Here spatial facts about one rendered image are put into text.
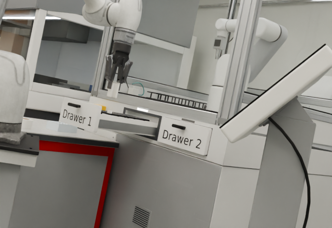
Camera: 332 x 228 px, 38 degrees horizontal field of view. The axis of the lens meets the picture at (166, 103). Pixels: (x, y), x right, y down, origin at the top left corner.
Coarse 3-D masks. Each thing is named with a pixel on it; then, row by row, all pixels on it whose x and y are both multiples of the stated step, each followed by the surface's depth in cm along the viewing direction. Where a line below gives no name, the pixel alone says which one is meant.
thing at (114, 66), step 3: (120, 57) 205; (117, 60) 205; (117, 63) 205; (114, 66) 205; (117, 66) 205; (111, 69) 206; (114, 69) 205; (111, 72) 206; (114, 72) 205; (111, 75) 205; (114, 75) 205; (111, 78) 204; (111, 81) 205
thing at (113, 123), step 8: (104, 120) 199; (112, 120) 202; (120, 120) 204; (128, 120) 207; (136, 120) 210; (104, 128) 199; (112, 128) 202; (120, 128) 204; (128, 128) 207; (136, 128) 210; (144, 128) 213; (152, 128) 216
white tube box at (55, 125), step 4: (48, 124) 229; (52, 124) 228; (56, 124) 226; (60, 124) 226; (64, 124) 228; (68, 124) 235; (48, 128) 229; (52, 128) 227; (56, 128) 226; (60, 128) 226; (64, 128) 228; (68, 128) 231; (72, 128) 233; (76, 128) 235; (68, 132) 231; (72, 132) 233; (76, 132) 235
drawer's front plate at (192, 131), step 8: (168, 120) 210; (176, 120) 206; (160, 128) 213; (168, 128) 209; (176, 128) 205; (192, 128) 198; (200, 128) 195; (208, 128) 192; (160, 136) 212; (168, 136) 208; (176, 136) 205; (184, 136) 201; (192, 136) 198; (200, 136) 194; (208, 136) 192; (168, 144) 208; (176, 144) 204; (184, 144) 200; (192, 144) 197; (200, 144) 194; (208, 144) 192; (200, 152) 193
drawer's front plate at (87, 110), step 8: (64, 104) 214; (80, 104) 205; (88, 104) 200; (64, 112) 213; (72, 112) 208; (80, 112) 204; (88, 112) 199; (96, 112) 194; (64, 120) 212; (72, 120) 207; (80, 120) 203; (88, 120) 198; (96, 120) 194; (88, 128) 197; (96, 128) 195
